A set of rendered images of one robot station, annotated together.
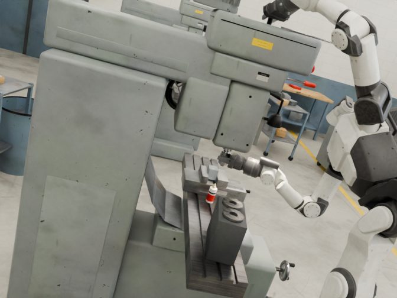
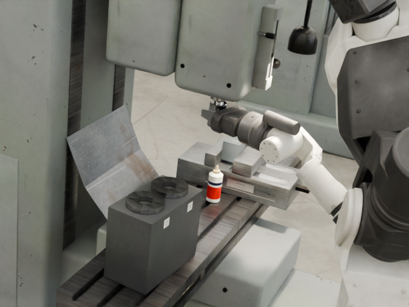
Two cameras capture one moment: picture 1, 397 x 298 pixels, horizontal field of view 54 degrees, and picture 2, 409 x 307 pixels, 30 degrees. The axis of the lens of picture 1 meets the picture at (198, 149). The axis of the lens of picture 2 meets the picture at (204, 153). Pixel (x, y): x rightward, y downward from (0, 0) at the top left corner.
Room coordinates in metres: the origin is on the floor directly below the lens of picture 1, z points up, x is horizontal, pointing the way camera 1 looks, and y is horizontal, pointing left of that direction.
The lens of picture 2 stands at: (0.17, -1.08, 1.98)
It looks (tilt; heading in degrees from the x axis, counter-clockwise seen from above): 24 degrees down; 31
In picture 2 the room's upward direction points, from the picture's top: 7 degrees clockwise
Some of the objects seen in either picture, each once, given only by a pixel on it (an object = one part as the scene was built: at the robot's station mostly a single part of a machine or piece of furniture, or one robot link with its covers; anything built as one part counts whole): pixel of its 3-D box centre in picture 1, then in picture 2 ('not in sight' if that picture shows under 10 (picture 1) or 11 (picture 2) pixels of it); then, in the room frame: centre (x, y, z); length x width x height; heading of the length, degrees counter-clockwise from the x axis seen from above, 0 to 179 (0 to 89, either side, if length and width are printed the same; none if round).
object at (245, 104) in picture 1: (238, 113); (226, 28); (1.81, -0.13, 1.47); 0.21 x 0.19 x 0.32; 9
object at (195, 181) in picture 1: (214, 182); (240, 168); (1.99, -0.14, 1.01); 0.35 x 0.15 x 0.11; 100
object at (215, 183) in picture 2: (212, 192); (215, 183); (1.85, -0.14, 1.01); 0.04 x 0.04 x 0.11
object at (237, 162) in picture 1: (241, 164); (242, 125); (1.79, -0.23, 1.23); 0.13 x 0.12 x 0.10; 170
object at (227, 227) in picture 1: (225, 227); (154, 229); (1.46, -0.21, 1.06); 0.22 x 0.12 x 0.20; 3
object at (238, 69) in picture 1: (244, 68); not in sight; (1.80, -0.09, 1.68); 0.34 x 0.24 x 0.10; 99
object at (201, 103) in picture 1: (199, 103); (160, 13); (1.78, 0.06, 1.47); 0.24 x 0.19 x 0.26; 9
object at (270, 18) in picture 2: (259, 123); (266, 47); (1.83, -0.25, 1.45); 0.04 x 0.04 x 0.21; 9
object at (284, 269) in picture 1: (278, 269); not in sight; (1.89, -0.63, 0.66); 0.16 x 0.12 x 0.12; 99
